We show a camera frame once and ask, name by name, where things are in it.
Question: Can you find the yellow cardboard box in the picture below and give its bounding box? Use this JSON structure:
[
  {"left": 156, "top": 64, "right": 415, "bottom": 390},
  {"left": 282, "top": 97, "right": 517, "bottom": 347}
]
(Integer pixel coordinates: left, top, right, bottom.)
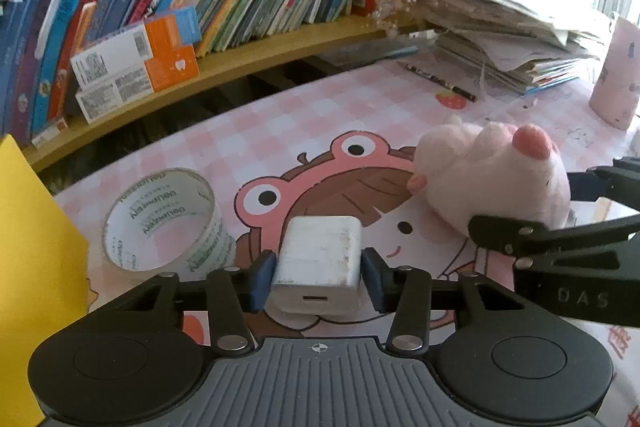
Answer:
[{"left": 1, "top": 135, "right": 89, "bottom": 426}]

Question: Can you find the pink checkered table mat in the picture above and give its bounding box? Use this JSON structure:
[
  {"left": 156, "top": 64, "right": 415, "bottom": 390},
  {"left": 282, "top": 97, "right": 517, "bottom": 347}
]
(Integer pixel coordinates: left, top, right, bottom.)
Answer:
[{"left": 52, "top": 51, "right": 640, "bottom": 427}]

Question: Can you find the pink cup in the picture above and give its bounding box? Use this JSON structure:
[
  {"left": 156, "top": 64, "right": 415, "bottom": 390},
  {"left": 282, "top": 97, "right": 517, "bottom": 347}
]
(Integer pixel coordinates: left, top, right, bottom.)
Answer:
[{"left": 589, "top": 17, "right": 639, "bottom": 130}]

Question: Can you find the black pencil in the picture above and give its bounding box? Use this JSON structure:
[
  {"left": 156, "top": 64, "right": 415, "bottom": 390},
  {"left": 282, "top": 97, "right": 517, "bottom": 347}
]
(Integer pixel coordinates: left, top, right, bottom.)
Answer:
[{"left": 398, "top": 62, "right": 477, "bottom": 103}]

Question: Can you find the pink plush paw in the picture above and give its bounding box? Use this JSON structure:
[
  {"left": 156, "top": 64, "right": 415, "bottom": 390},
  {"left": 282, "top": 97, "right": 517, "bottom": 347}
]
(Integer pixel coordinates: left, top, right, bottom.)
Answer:
[{"left": 407, "top": 115, "right": 570, "bottom": 236}]

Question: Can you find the white charger adapter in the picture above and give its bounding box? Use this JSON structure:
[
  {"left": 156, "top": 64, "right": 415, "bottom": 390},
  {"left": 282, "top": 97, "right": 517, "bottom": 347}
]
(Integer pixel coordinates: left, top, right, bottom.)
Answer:
[{"left": 270, "top": 216, "right": 362, "bottom": 317}]

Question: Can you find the white bookshelf frame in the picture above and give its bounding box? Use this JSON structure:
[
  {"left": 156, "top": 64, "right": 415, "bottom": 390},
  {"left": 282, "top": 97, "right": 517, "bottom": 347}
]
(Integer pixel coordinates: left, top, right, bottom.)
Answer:
[{"left": 0, "top": 0, "right": 432, "bottom": 172}]

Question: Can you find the stack of papers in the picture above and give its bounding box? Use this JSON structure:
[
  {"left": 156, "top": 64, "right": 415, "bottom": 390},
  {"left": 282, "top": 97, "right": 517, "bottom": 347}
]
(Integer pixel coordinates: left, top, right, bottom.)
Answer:
[{"left": 409, "top": 0, "right": 614, "bottom": 93}]

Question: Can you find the orange white box upper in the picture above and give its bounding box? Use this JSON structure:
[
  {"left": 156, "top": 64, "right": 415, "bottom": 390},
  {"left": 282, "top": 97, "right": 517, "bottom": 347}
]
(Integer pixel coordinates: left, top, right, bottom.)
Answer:
[{"left": 70, "top": 6, "right": 202, "bottom": 92}]

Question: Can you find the small card box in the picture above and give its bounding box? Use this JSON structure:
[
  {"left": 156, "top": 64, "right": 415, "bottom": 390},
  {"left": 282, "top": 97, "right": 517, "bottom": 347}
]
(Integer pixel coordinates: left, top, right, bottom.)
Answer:
[{"left": 32, "top": 117, "right": 68, "bottom": 148}]

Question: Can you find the orange white box lower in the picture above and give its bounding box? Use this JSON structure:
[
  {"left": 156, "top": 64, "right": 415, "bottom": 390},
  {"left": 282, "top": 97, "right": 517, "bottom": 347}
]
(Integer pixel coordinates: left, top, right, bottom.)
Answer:
[{"left": 76, "top": 44, "right": 200, "bottom": 124}]

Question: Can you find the clear tape roll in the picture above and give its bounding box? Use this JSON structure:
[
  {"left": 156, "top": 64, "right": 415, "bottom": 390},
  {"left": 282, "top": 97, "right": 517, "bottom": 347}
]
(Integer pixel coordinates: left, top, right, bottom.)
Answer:
[{"left": 102, "top": 168, "right": 235, "bottom": 281}]

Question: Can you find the orange white box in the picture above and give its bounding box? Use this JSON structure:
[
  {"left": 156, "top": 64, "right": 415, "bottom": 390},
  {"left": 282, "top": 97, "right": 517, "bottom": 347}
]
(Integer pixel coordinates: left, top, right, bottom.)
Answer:
[
  {"left": 70, "top": 6, "right": 202, "bottom": 92},
  {"left": 76, "top": 44, "right": 200, "bottom": 124}
]

